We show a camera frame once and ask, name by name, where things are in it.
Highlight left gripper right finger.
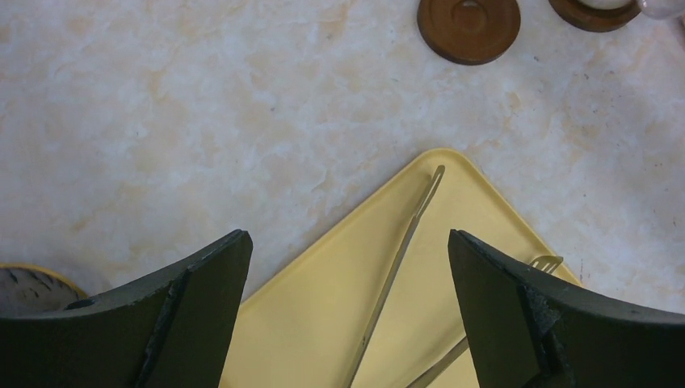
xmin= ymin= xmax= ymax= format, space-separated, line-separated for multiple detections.
xmin=448 ymin=230 xmax=684 ymax=387

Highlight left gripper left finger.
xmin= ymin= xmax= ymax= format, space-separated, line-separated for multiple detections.
xmin=1 ymin=230 xmax=253 ymax=387

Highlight metal serving tongs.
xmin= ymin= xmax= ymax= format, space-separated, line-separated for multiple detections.
xmin=338 ymin=163 xmax=562 ymax=387

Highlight three-tier glass dessert stand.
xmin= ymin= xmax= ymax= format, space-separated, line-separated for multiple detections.
xmin=1 ymin=264 xmax=87 ymax=318

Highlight pink pearlescent mug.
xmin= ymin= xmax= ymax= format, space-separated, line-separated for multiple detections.
xmin=580 ymin=0 xmax=684 ymax=20

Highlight left brown coaster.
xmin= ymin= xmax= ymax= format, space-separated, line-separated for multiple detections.
xmin=417 ymin=0 xmax=521 ymax=65

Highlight brown coaster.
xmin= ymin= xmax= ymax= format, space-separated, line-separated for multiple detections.
xmin=548 ymin=0 xmax=640 ymax=32
xmin=417 ymin=0 xmax=521 ymax=65

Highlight right brown coaster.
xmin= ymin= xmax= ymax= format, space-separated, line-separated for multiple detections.
xmin=548 ymin=0 xmax=640 ymax=32

